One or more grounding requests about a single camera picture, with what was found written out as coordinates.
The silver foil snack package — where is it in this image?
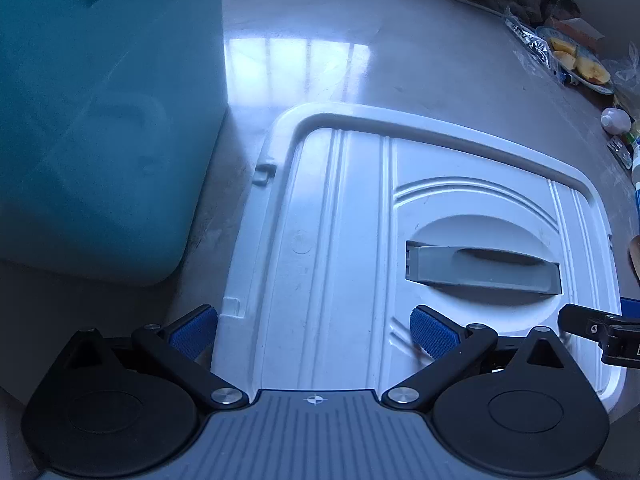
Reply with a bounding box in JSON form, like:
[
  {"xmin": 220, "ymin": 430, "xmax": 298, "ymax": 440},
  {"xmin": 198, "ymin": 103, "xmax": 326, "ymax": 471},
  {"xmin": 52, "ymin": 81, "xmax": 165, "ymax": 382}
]
[{"xmin": 502, "ymin": 6, "xmax": 560, "ymax": 77}]

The small white round bottle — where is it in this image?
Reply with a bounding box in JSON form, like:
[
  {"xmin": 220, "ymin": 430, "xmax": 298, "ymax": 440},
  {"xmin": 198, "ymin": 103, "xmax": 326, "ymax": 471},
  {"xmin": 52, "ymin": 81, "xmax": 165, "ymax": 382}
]
[{"xmin": 600, "ymin": 107, "xmax": 631, "ymax": 136}]

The white bottle with blue label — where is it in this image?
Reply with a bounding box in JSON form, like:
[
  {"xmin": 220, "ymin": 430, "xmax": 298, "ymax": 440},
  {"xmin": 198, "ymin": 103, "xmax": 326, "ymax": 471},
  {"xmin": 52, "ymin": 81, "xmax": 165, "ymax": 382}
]
[{"xmin": 631, "ymin": 136, "xmax": 640, "ymax": 191}]

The clear plastic bag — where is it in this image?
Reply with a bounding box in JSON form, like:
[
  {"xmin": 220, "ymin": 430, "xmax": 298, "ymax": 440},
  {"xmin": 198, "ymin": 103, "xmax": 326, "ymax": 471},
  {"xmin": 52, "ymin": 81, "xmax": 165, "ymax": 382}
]
[{"xmin": 603, "ymin": 41, "xmax": 640, "ymax": 120}]

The teal plastic storage bin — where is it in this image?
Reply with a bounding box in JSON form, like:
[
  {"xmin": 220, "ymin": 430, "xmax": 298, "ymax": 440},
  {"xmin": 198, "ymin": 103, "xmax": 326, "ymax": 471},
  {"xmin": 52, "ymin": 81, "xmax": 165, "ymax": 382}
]
[{"xmin": 1, "ymin": 0, "xmax": 228, "ymax": 286}]

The white storage bin lid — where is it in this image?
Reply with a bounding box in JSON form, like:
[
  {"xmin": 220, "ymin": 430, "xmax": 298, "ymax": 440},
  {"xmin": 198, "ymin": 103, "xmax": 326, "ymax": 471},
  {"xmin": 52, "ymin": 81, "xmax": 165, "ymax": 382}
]
[{"xmin": 210, "ymin": 103, "xmax": 620, "ymax": 394}]

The plate of apple slices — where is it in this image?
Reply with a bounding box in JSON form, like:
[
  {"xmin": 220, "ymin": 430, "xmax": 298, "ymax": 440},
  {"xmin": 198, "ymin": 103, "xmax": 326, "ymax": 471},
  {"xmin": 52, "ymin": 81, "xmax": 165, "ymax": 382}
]
[{"xmin": 536, "ymin": 26, "xmax": 614, "ymax": 96}]

